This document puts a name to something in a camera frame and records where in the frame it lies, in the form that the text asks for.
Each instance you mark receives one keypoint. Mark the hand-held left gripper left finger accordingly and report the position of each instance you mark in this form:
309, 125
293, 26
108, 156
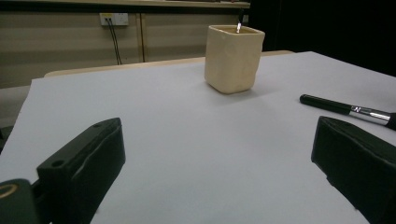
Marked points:
81, 168

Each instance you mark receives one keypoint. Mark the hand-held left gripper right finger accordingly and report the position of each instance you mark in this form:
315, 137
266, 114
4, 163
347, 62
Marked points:
358, 165

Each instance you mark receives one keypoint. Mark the large black makeup brush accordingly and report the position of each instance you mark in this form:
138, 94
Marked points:
330, 105

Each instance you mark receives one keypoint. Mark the cream square cup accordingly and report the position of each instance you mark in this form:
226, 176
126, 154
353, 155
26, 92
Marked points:
232, 59

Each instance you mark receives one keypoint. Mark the white table sheet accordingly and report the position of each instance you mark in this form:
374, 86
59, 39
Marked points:
186, 140

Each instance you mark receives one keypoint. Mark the dark curtain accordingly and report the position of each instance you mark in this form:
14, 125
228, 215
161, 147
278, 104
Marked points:
327, 28

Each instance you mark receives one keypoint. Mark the white wall socket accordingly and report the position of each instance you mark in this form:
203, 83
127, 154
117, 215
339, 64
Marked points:
114, 19

